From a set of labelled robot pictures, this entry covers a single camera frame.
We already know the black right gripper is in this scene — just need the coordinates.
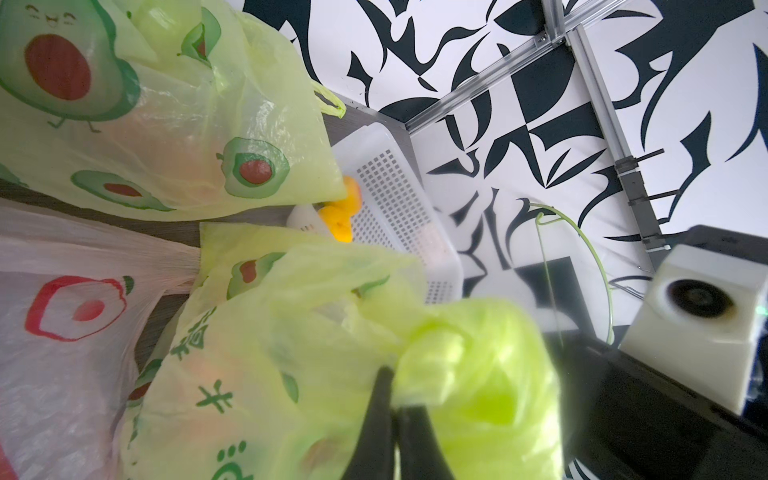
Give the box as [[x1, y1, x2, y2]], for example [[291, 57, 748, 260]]
[[544, 332, 767, 479]]

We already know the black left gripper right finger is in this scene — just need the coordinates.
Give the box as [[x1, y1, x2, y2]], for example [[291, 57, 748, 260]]
[[396, 406, 454, 480]]

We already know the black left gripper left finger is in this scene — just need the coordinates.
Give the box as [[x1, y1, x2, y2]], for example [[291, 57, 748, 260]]
[[341, 367, 395, 480]]

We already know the green avocado print plastic bag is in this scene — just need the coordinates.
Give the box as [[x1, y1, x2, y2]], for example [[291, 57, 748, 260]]
[[1, 1, 346, 221]]

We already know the pink apple print plastic bag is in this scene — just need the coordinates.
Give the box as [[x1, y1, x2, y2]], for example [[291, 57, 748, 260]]
[[1, 200, 200, 479]]

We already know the green hoop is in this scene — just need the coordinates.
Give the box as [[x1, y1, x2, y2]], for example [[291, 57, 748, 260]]
[[527, 203, 616, 346]]

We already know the yellow fruit lower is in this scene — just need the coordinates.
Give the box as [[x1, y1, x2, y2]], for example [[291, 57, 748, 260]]
[[317, 205, 354, 243]]

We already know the yellow fruit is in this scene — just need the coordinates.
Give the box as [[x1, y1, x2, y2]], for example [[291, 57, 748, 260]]
[[333, 176, 363, 217], [317, 205, 354, 243]]

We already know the white perforated plastic basket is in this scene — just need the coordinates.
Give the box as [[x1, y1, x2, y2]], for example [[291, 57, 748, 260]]
[[286, 121, 464, 306]]

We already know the yellow fruit upper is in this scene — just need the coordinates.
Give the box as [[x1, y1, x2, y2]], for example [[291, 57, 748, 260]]
[[333, 176, 363, 217]]

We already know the black wall hook rail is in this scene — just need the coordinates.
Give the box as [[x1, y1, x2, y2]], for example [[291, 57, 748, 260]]
[[614, 149, 679, 255]]

